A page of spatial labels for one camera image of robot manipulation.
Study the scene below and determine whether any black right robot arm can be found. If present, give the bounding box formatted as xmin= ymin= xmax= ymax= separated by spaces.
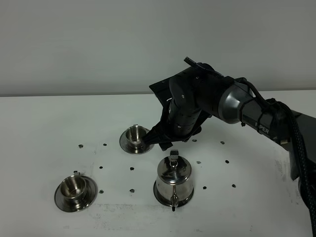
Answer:
xmin=142 ymin=58 xmax=316 ymax=227

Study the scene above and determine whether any steel teapot saucer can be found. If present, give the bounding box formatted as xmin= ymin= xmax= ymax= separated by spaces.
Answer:
xmin=153 ymin=180 xmax=194 ymax=210

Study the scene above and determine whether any stainless steel saucer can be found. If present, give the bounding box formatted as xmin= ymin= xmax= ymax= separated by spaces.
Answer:
xmin=119 ymin=132 xmax=154 ymax=155
xmin=54 ymin=176 xmax=98 ymax=212

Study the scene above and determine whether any near stainless steel teacup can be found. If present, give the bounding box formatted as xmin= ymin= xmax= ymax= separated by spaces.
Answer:
xmin=59 ymin=174 xmax=87 ymax=199

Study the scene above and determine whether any stainless steel teapot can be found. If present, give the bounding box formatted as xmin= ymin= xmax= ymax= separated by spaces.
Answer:
xmin=155 ymin=149 xmax=194 ymax=212

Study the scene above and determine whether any far stainless steel saucer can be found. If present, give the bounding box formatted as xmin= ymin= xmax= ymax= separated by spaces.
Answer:
xmin=119 ymin=132 xmax=154 ymax=155

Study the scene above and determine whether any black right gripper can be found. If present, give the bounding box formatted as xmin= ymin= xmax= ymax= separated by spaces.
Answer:
xmin=141 ymin=75 xmax=211 ymax=151

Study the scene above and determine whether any stainless steel teacup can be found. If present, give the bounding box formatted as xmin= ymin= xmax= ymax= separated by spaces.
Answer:
xmin=59 ymin=174 xmax=87 ymax=199
xmin=125 ymin=124 xmax=149 ymax=145

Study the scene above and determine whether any far stainless steel teacup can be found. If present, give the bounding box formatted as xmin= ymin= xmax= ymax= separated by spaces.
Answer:
xmin=125 ymin=124 xmax=149 ymax=145

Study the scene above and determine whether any near stainless steel saucer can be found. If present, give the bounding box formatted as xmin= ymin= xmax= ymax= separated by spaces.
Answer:
xmin=54 ymin=176 xmax=98 ymax=212

